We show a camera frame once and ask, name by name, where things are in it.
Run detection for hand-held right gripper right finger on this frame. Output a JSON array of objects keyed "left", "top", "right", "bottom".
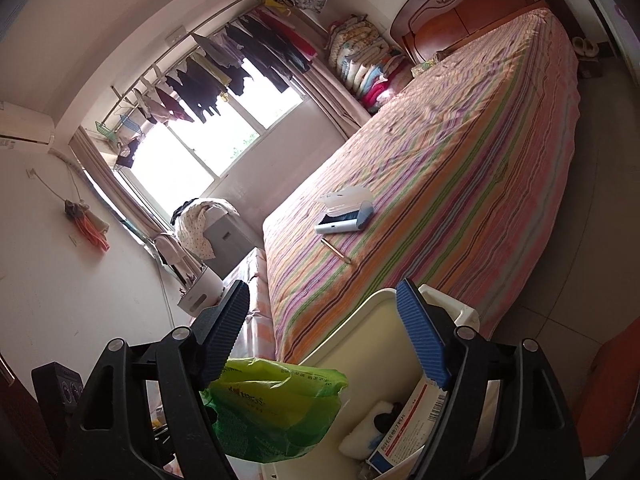
[{"left": 395, "top": 279, "right": 587, "bottom": 480}]

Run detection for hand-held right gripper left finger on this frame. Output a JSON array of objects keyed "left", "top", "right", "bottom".
[{"left": 60, "top": 280, "right": 251, "bottom": 480}]

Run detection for white plastic bin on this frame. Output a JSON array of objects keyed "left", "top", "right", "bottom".
[{"left": 260, "top": 284, "right": 506, "bottom": 480}]

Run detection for green plastic bag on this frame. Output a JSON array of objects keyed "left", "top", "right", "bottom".
[{"left": 200, "top": 357, "right": 349, "bottom": 463}]

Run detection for white pink medicine box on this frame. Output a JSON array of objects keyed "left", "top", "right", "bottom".
[{"left": 365, "top": 377, "right": 451, "bottom": 473}]

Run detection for white fluffy plush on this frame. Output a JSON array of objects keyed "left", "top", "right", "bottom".
[{"left": 339, "top": 400, "right": 401, "bottom": 456}]

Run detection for white desktop organizer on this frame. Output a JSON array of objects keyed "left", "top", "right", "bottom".
[{"left": 177, "top": 255, "right": 226, "bottom": 317}]

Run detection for dark wooden door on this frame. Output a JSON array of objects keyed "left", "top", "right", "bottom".
[{"left": 0, "top": 355, "right": 57, "bottom": 480}]

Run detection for white hanging garment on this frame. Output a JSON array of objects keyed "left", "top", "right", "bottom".
[{"left": 154, "top": 232, "right": 188, "bottom": 279}]

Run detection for gold pen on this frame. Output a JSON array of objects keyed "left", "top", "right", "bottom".
[{"left": 322, "top": 239, "right": 353, "bottom": 265}]

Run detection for spotted cloth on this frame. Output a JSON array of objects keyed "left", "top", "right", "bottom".
[{"left": 172, "top": 199, "right": 242, "bottom": 261}]

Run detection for blue white hand brush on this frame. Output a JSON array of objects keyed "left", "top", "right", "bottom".
[{"left": 315, "top": 200, "right": 376, "bottom": 235}]

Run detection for striped bed sheet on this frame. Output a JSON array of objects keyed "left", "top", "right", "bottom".
[{"left": 262, "top": 7, "right": 583, "bottom": 361}]

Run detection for window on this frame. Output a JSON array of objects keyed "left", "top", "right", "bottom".
[{"left": 125, "top": 85, "right": 306, "bottom": 196}]

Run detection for beige curtain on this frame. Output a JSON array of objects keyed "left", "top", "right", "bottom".
[
  {"left": 70, "top": 127, "right": 171, "bottom": 257},
  {"left": 285, "top": 62, "right": 372, "bottom": 137}
]

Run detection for orange stool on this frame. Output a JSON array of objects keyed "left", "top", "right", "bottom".
[{"left": 570, "top": 325, "right": 640, "bottom": 461}]

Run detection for green tissue pack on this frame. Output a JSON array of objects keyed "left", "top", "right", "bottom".
[{"left": 410, "top": 57, "right": 442, "bottom": 79}]

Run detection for white air conditioner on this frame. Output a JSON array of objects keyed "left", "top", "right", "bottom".
[{"left": 0, "top": 102, "right": 56, "bottom": 147}]

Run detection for stack of folded quilts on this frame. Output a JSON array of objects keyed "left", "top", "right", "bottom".
[{"left": 327, "top": 15, "right": 408, "bottom": 113}]

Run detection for row of hanging clothes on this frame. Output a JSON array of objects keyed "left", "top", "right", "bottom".
[{"left": 135, "top": 0, "right": 331, "bottom": 123}]

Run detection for pair of white slippers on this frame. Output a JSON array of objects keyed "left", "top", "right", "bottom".
[{"left": 570, "top": 35, "right": 599, "bottom": 57}]

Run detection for wooden headboard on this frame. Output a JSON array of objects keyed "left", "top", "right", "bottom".
[{"left": 390, "top": 0, "right": 556, "bottom": 66}]

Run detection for wall cable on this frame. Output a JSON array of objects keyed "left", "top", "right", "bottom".
[{"left": 150, "top": 255, "right": 176, "bottom": 332}]

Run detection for orange cloths on wall hook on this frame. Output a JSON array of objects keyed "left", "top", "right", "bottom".
[{"left": 62, "top": 200, "right": 111, "bottom": 253}]

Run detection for green wire hanger rack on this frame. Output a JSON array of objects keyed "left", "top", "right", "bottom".
[{"left": 95, "top": 114, "right": 147, "bottom": 144}]

